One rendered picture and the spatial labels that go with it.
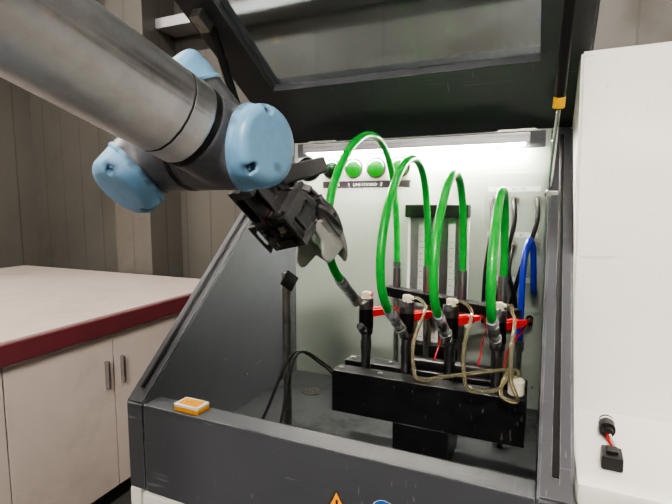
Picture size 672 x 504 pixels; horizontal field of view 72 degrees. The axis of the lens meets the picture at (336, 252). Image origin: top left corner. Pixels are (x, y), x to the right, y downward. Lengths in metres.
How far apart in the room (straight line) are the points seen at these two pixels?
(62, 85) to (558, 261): 0.71
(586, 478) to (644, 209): 0.42
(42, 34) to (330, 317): 1.02
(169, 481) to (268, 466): 0.21
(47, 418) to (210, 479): 1.26
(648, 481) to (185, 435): 0.65
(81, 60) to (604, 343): 0.76
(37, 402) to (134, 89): 1.71
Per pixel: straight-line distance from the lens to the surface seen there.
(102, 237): 3.95
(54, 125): 4.34
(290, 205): 0.62
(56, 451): 2.11
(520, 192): 1.10
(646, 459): 0.73
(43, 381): 1.99
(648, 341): 0.84
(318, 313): 1.26
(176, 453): 0.88
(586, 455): 0.70
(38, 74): 0.36
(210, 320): 0.99
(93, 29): 0.36
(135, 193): 0.51
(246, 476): 0.81
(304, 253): 0.71
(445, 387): 0.84
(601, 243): 0.85
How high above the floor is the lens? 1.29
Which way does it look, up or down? 6 degrees down
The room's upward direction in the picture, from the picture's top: straight up
